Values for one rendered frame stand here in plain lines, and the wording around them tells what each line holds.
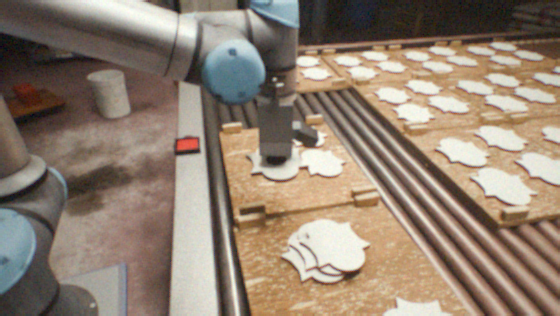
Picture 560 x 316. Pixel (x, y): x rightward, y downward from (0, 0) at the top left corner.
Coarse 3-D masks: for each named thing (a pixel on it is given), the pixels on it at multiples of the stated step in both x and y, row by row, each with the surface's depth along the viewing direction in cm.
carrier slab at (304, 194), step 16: (320, 128) 113; (224, 144) 105; (240, 144) 105; (256, 144) 105; (336, 144) 105; (224, 160) 98; (240, 160) 97; (352, 160) 97; (240, 176) 91; (256, 176) 91; (304, 176) 91; (352, 176) 91; (240, 192) 86; (256, 192) 86; (272, 192) 86; (288, 192) 86; (304, 192) 86; (320, 192) 86; (336, 192) 86; (272, 208) 81; (288, 208) 81; (304, 208) 81; (320, 208) 82
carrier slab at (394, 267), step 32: (288, 224) 76; (352, 224) 76; (384, 224) 76; (256, 256) 69; (384, 256) 69; (416, 256) 69; (256, 288) 63; (288, 288) 63; (320, 288) 63; (352, 288) 63; (384, 288) 63; (416, 288) 63; (448, 288) 63
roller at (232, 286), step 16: (208, 96) 139; (208, 112) 127; (208, 128) 117; (208, 144) 110; (224, 176) 95; (224, 192) 88; (224, 208) 83; (224, 224) 79; (224, 240) 75; (224, 256) 71; (224, 272) 68; (240, 272) 69; (224, 288) 65; (240, 288) 65; (224, 304) 63; (240, 304) 62
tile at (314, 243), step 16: (320, 224) 72; (336, 224) 72; (304, 240) 68; (320, 240) 68; (336, 240) 68; (352, 240) 68; (320, 256) 65; (336, 256) 65; (352, 256) 65; (352, 272) 63
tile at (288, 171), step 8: (256, 152) 74; (296, 152) 74; (248, 160) 73; (256, 160) 71; (264, 160) 71; (288, 160) 71; (296, 160) 71; (256, 168) 69; (264, 168) 69; (272, 168) 69; (280, 168) 69; (288, 168) 69; (296, 168) 69; (304, 168) 70; (264, 176) 68; (272, 176) 67; (280, 176) 67; (288, 176) 67; (296, 176) 68
